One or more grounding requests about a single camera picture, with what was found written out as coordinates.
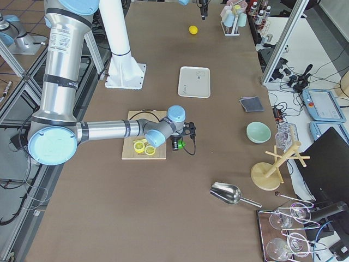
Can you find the yellow cup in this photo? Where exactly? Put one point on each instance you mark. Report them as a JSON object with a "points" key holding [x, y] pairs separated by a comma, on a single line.
{"points": [[237, 9]]}

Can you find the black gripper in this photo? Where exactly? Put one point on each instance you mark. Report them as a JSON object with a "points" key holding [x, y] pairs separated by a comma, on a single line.
{"points": [[174, 142], [202, 8]]}

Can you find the wine glass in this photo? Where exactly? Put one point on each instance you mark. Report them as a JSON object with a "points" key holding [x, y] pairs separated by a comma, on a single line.
{"points": [[277, 249], [300, 213], [279, 220], [298, 245]]}

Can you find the pink cloth under grey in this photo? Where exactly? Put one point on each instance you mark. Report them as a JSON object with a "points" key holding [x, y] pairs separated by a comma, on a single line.
{"points": [[243, 98]]}

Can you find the lower lemon slice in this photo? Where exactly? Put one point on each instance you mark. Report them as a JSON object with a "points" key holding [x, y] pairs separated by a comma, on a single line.
{"points": [[150, 150]]}

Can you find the grey folded cloth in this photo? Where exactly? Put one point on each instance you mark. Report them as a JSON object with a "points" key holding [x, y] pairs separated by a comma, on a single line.
{"points": [[252, 105]]}

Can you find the lower left wine glass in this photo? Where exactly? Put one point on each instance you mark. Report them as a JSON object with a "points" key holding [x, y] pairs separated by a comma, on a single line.
{"points": [[277, 249]]}

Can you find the lower right wine glass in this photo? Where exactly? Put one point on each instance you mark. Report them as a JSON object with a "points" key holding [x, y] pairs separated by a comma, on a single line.
{"points": [[298, 245]]}

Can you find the upper lemon slice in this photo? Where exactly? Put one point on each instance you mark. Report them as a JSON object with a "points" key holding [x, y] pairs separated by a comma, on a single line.
{"points": [[139, 145]]}

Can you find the upper blue teach pendant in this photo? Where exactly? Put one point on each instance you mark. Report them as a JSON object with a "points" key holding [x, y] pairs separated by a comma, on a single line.
{"points": [[322, 106]]}

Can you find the blue teach pendant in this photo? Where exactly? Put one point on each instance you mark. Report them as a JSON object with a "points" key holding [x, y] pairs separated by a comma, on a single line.
{"points": [[317, 128], [322, 106]]}

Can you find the bamboo cutting board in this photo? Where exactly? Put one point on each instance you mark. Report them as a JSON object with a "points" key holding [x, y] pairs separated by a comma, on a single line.
{"points": [[128, 152]]}

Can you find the white wire cup rack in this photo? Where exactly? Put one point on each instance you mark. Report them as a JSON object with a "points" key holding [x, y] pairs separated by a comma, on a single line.
{"points": [[230, 31]]}

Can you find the glass rack black tray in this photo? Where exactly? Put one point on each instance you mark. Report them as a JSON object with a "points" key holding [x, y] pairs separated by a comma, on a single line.
{"points": [[267, 232]]}

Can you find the upper left wine glass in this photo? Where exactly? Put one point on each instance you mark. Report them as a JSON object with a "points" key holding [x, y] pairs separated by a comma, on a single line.
{"points": [[279, 220]]}

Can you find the mint green bowl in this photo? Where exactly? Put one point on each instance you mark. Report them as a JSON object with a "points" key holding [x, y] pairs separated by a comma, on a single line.
{"points": [[258, 132]]}

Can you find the yellow lemon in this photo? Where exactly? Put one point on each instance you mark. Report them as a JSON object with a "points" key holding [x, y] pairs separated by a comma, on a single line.
{"points": [[193, 30]]}

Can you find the black monitor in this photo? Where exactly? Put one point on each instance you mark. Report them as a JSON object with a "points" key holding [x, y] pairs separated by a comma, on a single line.
{"points": [[326, 172]]}

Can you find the upper right wine glass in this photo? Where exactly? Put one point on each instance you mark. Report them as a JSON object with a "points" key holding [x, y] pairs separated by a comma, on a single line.
{"points": [[300, 213]]}

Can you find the lower blue teach pendant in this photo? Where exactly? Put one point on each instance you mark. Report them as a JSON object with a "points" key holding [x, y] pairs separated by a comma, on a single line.
{"points": [[317, 128]]}

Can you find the light blue cup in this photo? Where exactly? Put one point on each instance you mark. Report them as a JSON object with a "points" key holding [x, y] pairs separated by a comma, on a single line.
{"points": [[229, 20]]}

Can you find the metal scoop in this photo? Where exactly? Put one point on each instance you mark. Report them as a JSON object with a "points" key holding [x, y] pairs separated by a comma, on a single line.
{"points": [[230, 194]]}

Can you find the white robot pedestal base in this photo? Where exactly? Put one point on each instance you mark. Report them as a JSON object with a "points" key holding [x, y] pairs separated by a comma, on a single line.
{"points": [[124, 71]]}

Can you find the mint green cup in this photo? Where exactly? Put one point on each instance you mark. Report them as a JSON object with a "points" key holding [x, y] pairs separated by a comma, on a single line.
{"points": [[242, 18]]}

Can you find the lemon slice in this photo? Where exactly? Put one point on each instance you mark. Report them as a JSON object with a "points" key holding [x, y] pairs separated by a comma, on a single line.
{"points": [[139, 145], [150, 150]]}

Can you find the green lime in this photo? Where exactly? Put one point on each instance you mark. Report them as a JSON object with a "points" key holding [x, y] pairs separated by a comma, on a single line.
{"points": [[181, 144]]}

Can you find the cream rabbit print tray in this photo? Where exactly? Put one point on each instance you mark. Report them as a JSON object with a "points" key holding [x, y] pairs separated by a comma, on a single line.
{"points": [[194, 82]]}

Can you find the clear glass container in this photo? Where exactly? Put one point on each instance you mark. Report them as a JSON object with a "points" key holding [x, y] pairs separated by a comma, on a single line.
{"points": [[287, 134]]}

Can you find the aluminium frame post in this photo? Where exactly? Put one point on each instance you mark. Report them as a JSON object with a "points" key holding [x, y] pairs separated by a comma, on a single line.
{"points": [[295, 15]]}

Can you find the pink cup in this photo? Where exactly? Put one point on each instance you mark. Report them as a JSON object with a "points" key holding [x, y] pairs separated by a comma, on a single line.
{"points": [[227, 10]]}

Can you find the wooden mug tree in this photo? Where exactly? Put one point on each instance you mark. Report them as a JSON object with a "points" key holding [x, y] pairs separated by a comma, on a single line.
{"points": [[268, 176]]}

